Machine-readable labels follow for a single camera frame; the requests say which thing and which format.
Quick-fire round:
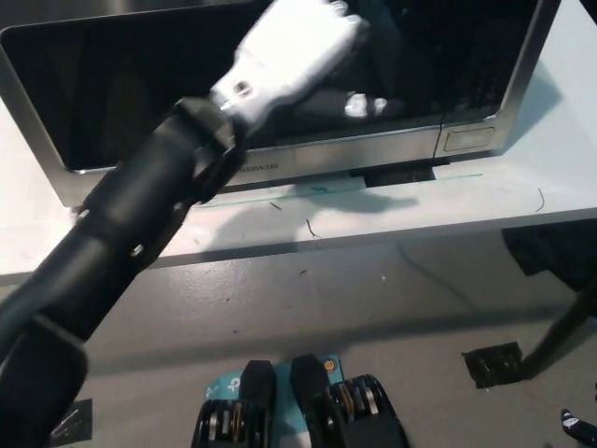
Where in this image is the black pad under microwave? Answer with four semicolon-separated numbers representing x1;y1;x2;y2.
348;160;451;182

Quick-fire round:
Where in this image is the black teal robot body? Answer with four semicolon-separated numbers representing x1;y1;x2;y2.
193;353;412;448

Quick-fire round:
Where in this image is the black slanted table leg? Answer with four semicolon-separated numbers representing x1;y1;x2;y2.
516;278;597;383

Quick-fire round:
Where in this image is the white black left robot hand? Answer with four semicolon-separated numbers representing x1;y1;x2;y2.
207;0;374;134

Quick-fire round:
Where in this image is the stainless steel microwave oven body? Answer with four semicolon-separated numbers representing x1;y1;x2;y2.
0;0;568;209

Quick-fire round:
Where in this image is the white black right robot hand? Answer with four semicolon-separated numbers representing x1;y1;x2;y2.
558;408;597;448

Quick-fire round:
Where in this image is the black cloth under table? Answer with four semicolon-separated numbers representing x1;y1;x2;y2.
501;222;597;294

